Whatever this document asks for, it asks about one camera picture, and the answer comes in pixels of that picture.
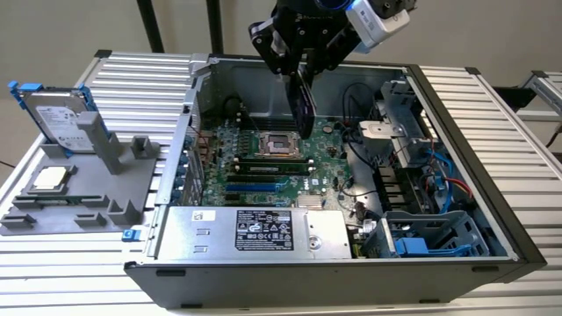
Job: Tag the blue disk carrier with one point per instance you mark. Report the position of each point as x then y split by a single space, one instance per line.
410 247

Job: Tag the grey parts rack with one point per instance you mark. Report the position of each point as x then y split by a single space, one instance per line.
87 184

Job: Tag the black RAM slot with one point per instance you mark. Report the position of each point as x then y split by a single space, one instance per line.
270 121
270 125
270 129
272 174
270 118
272 160

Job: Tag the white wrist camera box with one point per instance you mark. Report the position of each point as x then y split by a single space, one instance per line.
378 23

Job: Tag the green graphics card black cover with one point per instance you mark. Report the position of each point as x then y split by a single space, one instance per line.
303 112

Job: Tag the black stand pole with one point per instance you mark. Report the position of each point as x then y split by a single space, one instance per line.
151 26
215 26

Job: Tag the short black expansion slot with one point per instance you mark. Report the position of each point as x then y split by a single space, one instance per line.
232 197

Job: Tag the silver power supply unit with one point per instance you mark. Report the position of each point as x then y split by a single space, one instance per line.
211 237

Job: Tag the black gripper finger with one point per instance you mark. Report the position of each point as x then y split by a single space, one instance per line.
335 49
270 42

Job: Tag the black grey PC case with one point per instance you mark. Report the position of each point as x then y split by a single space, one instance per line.
307 283

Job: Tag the silver chipset heatsink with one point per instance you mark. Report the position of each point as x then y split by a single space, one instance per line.
311 201

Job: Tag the green motherboard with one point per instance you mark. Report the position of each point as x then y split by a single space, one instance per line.
324 154

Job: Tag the RAM stick with white label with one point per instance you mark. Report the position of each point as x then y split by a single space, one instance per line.
263 169

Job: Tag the round coin battery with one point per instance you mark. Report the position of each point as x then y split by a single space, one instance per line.
327 128

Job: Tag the long black expansion slot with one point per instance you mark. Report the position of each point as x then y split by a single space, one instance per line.
254 179

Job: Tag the blue case latch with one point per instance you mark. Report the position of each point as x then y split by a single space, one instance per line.
131 235

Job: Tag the green RAM stick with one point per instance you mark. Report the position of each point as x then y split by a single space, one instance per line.
79 197

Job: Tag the metal slat side table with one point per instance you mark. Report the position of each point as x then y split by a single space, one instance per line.
546 82

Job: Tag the grey metal drive bay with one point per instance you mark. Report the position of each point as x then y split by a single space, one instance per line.
382 131

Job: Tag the hard disk in blue carrier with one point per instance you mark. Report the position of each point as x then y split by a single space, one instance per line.
56 121

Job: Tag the black card guide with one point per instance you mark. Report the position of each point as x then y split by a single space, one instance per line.
390 191

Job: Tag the grey plastic disk bay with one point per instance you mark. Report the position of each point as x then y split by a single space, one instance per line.
420 219

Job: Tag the CPU socket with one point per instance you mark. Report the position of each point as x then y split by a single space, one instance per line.
279 142

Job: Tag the silver CPU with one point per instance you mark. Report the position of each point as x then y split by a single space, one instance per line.
52 177

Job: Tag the blue expansion slot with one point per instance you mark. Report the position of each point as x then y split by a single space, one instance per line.
252 187

